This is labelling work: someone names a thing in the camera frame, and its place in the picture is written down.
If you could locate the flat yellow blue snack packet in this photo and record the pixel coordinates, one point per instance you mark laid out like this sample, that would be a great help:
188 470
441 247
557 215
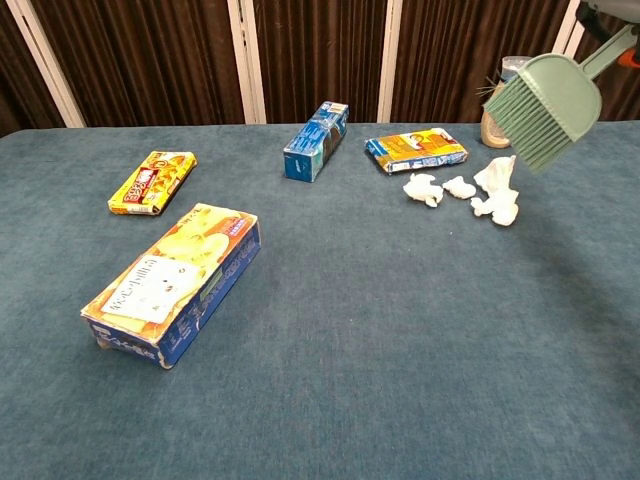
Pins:
415 150

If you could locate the white partition frame post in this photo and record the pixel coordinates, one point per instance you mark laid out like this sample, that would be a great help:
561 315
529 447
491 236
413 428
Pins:
247 65
47 65
390 60
567 35

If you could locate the long blue carton box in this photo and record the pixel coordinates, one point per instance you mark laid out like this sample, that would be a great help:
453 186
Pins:
312 142

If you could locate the beige sauce bottle clear cap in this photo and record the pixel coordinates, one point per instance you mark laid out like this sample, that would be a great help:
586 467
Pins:
492 135

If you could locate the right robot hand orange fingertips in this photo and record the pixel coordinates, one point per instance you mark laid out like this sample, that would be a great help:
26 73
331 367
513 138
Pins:
615 7

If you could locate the large yellow blue snack box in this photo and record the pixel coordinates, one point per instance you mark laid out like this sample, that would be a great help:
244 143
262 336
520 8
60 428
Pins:
170 280

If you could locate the pale green hand broom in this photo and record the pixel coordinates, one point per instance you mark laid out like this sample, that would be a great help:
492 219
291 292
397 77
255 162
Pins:
555 100

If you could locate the small yellow red snack box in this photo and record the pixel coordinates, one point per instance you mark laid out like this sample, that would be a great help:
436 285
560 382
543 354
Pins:
150 182

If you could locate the blue felt table mat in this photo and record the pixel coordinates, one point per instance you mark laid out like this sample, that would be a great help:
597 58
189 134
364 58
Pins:
300 400

